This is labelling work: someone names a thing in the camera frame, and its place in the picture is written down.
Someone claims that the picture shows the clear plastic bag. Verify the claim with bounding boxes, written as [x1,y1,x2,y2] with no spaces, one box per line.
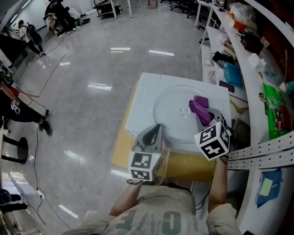
[228,1,257,24]

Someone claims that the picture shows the black pouch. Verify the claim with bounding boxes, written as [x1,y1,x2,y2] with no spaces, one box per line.
[211,51,235,66]

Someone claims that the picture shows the black phone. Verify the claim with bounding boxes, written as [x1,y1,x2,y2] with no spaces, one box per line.
[219,80,235,93]

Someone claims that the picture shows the wooden hanger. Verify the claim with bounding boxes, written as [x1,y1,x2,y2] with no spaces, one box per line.
[229,95,249,114]

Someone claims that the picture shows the person's beige printed shirt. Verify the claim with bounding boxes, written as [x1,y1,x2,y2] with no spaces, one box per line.
[61,183,242,235]

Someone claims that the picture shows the perforated metal rails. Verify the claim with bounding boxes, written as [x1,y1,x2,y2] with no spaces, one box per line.
[226,129,294,171]

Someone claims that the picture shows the green printed packet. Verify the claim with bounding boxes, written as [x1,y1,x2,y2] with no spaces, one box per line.
[262,83,293,141]

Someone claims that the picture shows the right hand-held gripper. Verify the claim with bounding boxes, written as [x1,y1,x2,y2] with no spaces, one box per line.
[194,107,236,161]

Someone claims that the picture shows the black flat cart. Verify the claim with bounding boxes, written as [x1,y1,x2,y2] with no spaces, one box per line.
[96,0,122,18]

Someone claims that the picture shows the person's right forearm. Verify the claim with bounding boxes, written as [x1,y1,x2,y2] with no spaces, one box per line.
[207,158,228,212]

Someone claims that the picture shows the white crumpled tissue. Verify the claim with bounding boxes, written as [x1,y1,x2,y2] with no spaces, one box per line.
[247,53,267,68]

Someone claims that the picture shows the orange box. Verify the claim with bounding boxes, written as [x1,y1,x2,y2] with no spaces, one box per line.
[226,12,248,32]

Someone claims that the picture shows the black office chair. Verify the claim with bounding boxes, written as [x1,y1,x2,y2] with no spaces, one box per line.
[160,0,203,19]

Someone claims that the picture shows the black round stool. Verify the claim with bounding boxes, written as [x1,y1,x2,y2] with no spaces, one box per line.
[1,136,29,165]

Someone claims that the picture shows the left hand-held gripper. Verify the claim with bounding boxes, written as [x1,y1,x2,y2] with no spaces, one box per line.
[127,124,165,182]

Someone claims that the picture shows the glass microwave turntable plate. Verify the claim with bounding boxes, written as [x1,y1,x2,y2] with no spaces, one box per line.
[152,84,221,145]

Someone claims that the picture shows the brown box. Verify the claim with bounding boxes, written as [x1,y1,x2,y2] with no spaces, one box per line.
[239,34,264,56]

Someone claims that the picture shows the purple cloth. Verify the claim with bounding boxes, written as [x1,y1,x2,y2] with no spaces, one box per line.
[188,95,213,127]

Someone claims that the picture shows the yellow board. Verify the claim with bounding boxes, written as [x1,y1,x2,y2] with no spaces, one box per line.
[111,80,217,182]

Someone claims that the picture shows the white long shelf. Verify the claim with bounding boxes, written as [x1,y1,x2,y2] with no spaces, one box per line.
[194,0,294,232]

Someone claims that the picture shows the yellow sticky note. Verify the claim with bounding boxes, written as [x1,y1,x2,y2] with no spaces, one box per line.
[259,177,274,196]

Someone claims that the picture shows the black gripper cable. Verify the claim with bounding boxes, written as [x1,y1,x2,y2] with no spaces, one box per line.
[194,175,215,211]

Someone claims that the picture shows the person's left forearm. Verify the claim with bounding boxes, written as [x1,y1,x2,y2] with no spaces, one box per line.
[108,180,143,217]

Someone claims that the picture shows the white square board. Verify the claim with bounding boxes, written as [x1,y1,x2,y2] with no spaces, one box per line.
[124,73,231,157]

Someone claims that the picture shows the blue plastic bag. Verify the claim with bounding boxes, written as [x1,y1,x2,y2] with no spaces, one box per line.
[223,62,244,88]

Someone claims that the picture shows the blue folder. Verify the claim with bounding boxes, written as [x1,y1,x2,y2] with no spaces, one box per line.
[254,168,283,209]

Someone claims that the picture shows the black floor cable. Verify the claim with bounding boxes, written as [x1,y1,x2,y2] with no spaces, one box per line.
[11,82,72,230]

